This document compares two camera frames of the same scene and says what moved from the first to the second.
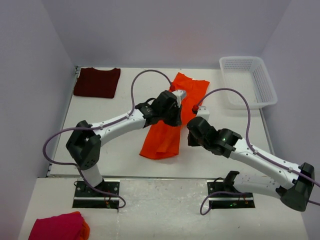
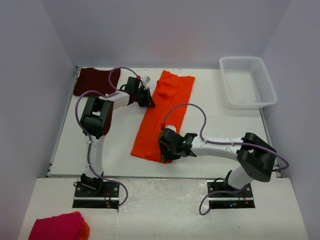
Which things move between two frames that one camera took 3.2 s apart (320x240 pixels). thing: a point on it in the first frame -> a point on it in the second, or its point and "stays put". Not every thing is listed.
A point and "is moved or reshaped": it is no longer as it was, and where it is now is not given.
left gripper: [176, 121] -> [148, 102]
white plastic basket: [249, 75] stays put
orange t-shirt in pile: [85, 231] stays put
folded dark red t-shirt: [93, 82] stays put
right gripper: [191, 141] -> [165, 155]
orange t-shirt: [162, 140] is moved or reshaped
